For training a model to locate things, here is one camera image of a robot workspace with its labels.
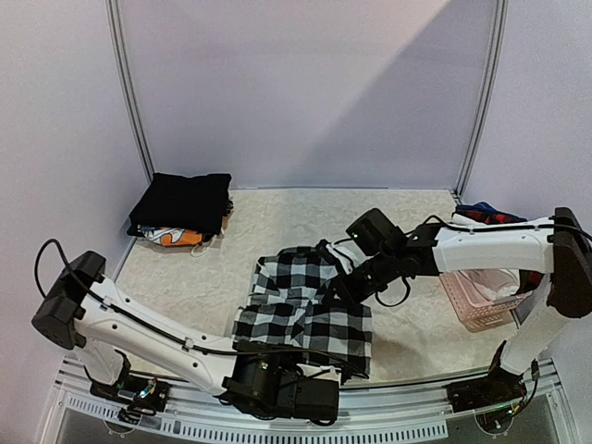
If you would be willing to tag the colourful patterned folded shorts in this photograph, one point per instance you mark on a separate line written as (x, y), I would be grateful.
(172, 237)

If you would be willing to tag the black t-shirt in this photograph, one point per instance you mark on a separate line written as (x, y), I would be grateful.
(199, 203)

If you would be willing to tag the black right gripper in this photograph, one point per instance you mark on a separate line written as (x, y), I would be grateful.
(348, 284)

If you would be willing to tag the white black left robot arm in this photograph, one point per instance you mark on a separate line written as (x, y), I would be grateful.
(85, 312)

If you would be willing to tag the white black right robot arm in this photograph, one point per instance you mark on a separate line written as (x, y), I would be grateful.
(555, 246)

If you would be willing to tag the aluminium frame post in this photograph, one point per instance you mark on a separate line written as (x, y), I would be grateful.
(115, 23)
(491, 66)

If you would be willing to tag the front aluminium rail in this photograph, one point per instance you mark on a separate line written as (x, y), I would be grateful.
(403, 413)

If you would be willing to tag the pink plastic laundry basket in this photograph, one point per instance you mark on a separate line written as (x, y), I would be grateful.
(473, 310)

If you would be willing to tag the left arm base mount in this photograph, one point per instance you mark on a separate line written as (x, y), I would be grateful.
(139, 395)

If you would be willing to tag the blue plaid garment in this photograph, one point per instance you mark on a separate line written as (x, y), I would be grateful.
(476, 207)

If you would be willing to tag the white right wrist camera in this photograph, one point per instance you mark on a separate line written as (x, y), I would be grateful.
(347, 259)

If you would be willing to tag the black white checked shirt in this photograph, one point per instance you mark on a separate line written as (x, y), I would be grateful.
(285, 306)

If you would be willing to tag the red black plaid shirt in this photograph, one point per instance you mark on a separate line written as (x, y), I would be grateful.
(528, 280)

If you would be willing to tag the left aluminium frame post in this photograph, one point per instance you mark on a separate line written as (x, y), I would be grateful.
(115, 23)

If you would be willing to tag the right aluminium frame post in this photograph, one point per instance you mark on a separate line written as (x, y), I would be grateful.
(491, 66)

